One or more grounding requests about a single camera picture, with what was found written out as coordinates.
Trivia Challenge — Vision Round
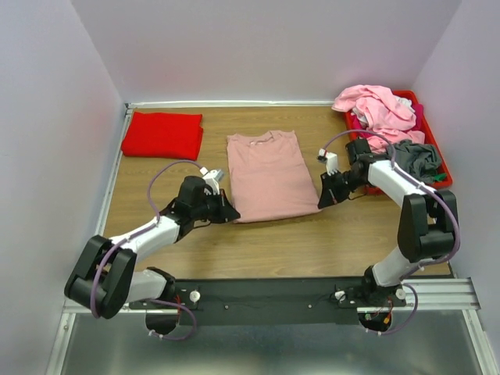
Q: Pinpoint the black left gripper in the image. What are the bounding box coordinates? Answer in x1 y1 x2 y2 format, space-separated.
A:
192 189 241 224

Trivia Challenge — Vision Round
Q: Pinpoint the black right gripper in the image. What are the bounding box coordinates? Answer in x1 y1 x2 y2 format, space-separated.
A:
317 169 366 209

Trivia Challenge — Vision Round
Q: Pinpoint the dusty pink graphic t-shirt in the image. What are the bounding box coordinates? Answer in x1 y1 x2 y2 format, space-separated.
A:
227 130 320 223

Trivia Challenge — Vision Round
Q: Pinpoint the red t-shirt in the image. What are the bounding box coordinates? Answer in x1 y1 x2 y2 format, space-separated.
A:
121 112 203 161

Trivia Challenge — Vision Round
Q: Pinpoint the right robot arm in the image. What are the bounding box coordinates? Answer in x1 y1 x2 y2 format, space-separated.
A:
317 138 460 306

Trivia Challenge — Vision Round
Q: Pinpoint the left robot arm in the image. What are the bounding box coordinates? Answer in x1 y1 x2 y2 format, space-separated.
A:
64 170 240 319

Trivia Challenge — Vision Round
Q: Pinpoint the magenta t-shirt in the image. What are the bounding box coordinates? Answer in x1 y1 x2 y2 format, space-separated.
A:
348 103 423 130

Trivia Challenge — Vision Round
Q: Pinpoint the red plastic bin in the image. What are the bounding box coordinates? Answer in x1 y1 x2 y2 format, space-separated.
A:
343 90 453 195

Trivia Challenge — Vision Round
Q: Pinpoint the white printed t-shirt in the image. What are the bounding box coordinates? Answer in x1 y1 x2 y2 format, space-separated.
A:
352 96 416 127

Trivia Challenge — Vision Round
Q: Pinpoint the grey t-shirt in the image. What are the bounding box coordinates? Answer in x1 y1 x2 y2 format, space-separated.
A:
386 140 442 185

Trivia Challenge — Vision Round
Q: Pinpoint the light pink t-shirt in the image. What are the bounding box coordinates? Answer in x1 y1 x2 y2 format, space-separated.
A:
332 85 425 153

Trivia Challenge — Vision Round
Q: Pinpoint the green t-shirt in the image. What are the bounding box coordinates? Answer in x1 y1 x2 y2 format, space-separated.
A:
432 173 447 183

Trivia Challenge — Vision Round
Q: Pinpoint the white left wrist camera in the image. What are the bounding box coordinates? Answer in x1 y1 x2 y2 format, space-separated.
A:
199 167 224 195

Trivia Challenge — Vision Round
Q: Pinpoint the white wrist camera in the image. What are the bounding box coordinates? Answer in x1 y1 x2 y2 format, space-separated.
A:
199 167 224 195
316 148 339 176

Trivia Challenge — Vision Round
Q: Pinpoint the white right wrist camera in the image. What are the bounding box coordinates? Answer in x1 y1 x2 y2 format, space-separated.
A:
316 148 339 176

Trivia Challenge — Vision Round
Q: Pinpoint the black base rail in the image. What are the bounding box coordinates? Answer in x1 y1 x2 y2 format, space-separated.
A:
128 277 406 331

